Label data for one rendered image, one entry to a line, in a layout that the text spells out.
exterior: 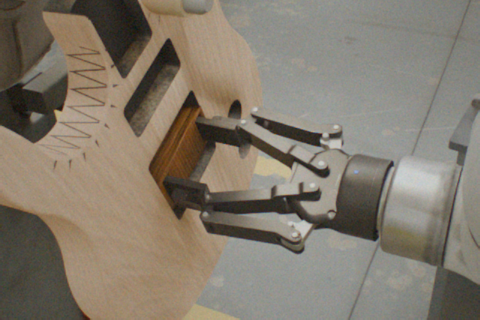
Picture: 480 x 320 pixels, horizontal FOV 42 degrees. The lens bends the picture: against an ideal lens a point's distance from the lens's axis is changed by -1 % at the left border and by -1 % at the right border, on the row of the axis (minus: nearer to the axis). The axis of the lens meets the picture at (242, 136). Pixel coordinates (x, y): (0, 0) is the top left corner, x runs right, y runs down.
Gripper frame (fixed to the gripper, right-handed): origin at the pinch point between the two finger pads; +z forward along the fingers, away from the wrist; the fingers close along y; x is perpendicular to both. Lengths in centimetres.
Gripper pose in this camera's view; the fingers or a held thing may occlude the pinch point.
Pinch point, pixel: (188, 156)
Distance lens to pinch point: 63.6
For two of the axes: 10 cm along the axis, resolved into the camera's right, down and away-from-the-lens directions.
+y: 3.7, -7.7, 5.2
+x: -1.9, -6.1, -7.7
